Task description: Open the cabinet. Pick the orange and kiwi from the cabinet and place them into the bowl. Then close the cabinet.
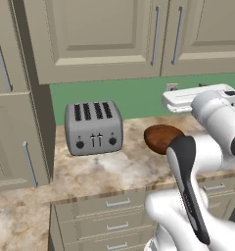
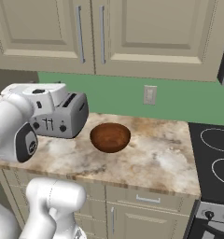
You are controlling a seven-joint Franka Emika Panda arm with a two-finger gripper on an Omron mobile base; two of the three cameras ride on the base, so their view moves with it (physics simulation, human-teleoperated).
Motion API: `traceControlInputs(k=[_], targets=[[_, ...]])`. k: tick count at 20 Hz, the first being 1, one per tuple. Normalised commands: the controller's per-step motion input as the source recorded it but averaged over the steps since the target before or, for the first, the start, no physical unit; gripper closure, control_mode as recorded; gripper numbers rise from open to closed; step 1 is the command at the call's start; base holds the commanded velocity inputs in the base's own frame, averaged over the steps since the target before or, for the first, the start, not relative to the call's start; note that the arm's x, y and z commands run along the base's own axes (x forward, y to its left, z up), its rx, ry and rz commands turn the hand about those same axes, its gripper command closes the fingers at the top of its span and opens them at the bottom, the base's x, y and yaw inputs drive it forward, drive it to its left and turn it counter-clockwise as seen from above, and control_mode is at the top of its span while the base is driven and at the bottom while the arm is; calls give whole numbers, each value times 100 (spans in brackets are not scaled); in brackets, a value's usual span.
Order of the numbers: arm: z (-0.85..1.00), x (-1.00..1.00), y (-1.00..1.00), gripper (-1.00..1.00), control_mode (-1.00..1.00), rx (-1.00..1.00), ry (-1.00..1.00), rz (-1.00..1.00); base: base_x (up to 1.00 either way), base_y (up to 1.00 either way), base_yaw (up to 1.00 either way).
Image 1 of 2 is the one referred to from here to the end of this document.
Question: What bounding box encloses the beige drawer front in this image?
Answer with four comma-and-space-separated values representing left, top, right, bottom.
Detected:
53, 190, 149, 220
199, 176, 235, 198
57, 211, 156, 243
62, 232, 158, 251

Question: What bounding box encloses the short silver cupboard handle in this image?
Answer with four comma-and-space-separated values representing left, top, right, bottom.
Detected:
22, 140, 39, 189

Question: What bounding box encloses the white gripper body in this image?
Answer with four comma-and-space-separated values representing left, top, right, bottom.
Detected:
162, 83, 225, 114

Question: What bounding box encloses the long silver cupboard handle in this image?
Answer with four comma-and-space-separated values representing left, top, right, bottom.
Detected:
0, 9, 14, 93

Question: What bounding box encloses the silver drawer handle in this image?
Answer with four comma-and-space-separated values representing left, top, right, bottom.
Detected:
105, 197, 132, 209
106, 222, 130, 232
202, 182, 227, 192
106, 241, 129, 251

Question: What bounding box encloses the silver four-slot toaster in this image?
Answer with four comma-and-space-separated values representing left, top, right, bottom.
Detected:
64, 100, 124, 157

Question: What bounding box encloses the tall beige cupboard door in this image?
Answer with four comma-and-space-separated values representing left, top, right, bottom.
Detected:
0, 0, 29, 96

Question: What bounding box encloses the brown wooden bowl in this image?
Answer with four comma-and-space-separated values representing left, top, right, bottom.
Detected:
143, 124, 186, 156

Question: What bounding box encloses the wide beige wall cabinet door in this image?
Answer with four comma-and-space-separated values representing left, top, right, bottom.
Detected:
22, 0, 169, 85

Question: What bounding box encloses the white wall socket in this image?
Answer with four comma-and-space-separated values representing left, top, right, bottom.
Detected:
165, 82, 179, 93

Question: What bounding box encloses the silver wall cabinet door handle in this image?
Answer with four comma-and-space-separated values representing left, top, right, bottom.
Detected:
170, 5, 186, 67
150, 5, 163, 68

